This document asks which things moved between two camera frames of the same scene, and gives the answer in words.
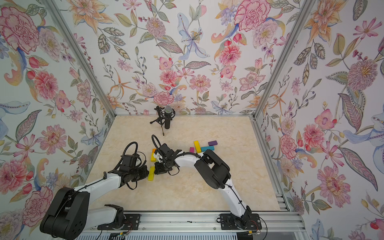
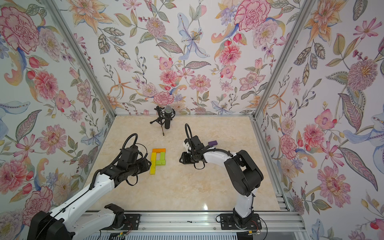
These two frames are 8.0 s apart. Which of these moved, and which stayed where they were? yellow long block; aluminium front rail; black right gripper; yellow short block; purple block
Moved: black right gripper; yellow long block
Stayed: purple block; aluminium front rail; yellow short block
